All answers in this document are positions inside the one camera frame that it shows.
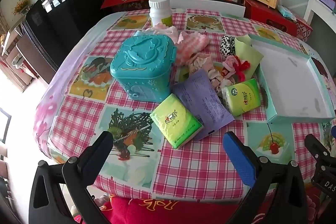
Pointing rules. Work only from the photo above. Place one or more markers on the floral patterned box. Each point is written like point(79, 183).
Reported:
point(303, 28)

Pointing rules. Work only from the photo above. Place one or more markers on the teal plastic toy case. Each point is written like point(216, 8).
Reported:
point(141, 69)

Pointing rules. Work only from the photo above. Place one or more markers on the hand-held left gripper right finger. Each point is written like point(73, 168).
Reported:
point(239, 158)

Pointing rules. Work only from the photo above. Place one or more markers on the leopard print scrunchie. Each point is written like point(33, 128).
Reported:
point(227, 45)

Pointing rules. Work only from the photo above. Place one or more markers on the light green cloth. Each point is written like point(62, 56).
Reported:
point(249, 53)

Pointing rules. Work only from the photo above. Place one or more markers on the yellow flowers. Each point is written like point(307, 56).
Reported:
point(22, 3)

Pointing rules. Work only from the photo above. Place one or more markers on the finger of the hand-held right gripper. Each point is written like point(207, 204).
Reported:
point(316, 146)
point(333, 132)

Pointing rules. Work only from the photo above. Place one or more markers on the teal shallow cardboard box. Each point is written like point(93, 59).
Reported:
point(283, 77)

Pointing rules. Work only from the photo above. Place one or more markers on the pink floral cloth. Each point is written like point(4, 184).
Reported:
point(204, 66)

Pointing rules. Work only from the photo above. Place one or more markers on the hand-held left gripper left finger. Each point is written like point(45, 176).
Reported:
point(103, 145)

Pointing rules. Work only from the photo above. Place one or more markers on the pink fluffy towel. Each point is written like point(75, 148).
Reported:
point(189, 45)

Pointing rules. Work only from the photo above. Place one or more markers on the pink red yarn flower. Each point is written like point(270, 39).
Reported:
point(237, 66)

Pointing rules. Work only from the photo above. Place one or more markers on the white pill bottle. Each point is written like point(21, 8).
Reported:
point(160, 12)

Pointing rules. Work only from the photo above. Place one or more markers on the black cabinet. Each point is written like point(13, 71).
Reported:
point(78, 24)

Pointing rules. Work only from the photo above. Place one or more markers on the red embroidered cloth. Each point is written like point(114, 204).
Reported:
point(157, 211)

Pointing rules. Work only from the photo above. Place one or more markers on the white desk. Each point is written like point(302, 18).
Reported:
point(317, 7)

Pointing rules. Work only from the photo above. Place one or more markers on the green tissue pack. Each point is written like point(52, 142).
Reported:
point(242, 96)
point(177, 121)

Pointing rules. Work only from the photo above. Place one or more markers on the pale blue plastic bag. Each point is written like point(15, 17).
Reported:
point(286, 11)

